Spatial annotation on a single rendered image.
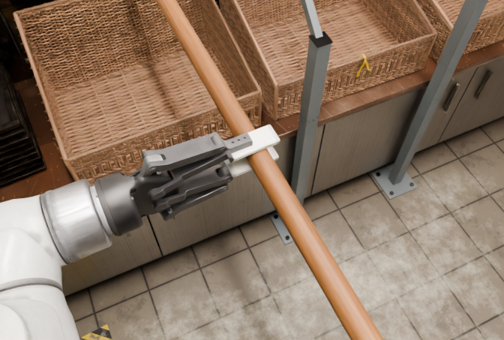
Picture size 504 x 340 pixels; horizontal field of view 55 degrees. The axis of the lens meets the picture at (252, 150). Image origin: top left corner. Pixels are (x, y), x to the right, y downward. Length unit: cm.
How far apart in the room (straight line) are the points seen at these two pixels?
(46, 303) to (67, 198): 12
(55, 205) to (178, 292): 129
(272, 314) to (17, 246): 132
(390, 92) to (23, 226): 125
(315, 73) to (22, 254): 84
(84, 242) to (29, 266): 6
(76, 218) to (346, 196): 156
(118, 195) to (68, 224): 6
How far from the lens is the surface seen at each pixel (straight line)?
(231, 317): 179
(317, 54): 117
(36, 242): 58
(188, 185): 63
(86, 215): 58
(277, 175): 60
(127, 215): 58
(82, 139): 150
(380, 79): 160
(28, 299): 55
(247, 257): 186
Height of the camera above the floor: 172
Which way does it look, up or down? 55 degrees down
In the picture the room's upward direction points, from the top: straight up
